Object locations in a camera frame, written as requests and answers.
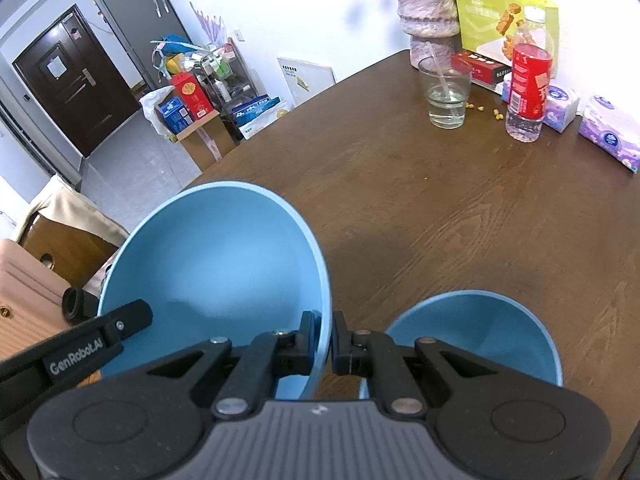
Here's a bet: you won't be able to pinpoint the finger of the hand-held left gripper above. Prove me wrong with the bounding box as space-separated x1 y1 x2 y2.
105 299 154 348

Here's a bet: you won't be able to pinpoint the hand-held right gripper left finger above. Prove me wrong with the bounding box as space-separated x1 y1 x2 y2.
145 310 323 418

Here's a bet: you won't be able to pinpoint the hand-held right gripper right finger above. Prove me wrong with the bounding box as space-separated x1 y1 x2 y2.
331 310 501 416

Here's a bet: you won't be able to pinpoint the smooth blue bowl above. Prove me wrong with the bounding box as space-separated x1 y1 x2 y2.
97 181 333 401

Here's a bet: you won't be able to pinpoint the ribbed blue bowl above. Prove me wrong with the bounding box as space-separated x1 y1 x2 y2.
359 290 564 401

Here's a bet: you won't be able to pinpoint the black cylinder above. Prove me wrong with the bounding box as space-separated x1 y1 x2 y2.
62 287 101 321

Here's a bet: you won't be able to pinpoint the pink suitcase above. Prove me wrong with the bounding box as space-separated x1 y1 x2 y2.
0 239 86 361

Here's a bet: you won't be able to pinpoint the brown wooden chair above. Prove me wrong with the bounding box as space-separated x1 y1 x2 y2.
22 210 121 291

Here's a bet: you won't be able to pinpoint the wooden chair with cloth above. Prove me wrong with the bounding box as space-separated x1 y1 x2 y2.
12 174 131 248

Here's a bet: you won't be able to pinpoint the cardboard box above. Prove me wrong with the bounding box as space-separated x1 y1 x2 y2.
170 110 236 172

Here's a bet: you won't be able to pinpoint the blue box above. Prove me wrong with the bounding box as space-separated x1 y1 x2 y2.
159 95 196 133

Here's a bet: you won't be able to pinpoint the white plastic bag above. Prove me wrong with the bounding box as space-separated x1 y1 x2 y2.
139 85 176 136

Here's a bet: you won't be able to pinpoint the blue and white bags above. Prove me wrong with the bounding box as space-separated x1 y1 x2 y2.
231 94 291 141

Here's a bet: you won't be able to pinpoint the tall red box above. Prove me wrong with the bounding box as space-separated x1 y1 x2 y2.
170 71 213 120

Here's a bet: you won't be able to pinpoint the dark brown door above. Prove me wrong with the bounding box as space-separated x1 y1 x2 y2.
12 4 141 158

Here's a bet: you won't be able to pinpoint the clear drinking glass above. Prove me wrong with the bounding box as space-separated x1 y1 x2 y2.
417 55 473 129

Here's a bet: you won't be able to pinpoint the metal storage rack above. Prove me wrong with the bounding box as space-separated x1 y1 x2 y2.
192 42 261 126

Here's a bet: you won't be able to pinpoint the white board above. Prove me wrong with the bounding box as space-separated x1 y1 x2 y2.
276 56 337 108

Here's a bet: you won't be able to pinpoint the scattered yellow kernels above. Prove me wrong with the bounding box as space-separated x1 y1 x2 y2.
465 102 505 122

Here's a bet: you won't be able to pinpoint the clear straw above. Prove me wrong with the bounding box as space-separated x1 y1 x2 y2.
425 42 458 116

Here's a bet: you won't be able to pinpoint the grey refrigerator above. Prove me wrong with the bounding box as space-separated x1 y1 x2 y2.
90 0 193 93

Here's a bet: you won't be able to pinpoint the flat red box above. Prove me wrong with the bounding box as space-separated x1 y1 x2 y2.
450 50 516 88

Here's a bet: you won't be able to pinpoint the red label water bottle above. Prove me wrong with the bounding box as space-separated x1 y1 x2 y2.
505 6 555 143

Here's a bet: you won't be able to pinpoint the small purple tissue pack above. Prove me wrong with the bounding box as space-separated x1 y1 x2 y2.
542 85 581 133

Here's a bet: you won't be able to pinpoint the large purple tissue pack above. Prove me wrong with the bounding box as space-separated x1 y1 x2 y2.
578 94 640 173

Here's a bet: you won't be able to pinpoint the pink textured vase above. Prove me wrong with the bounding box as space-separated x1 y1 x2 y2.
391 0 461 70

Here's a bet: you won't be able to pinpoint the green food box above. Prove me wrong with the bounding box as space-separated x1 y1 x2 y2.
452 0 561 66

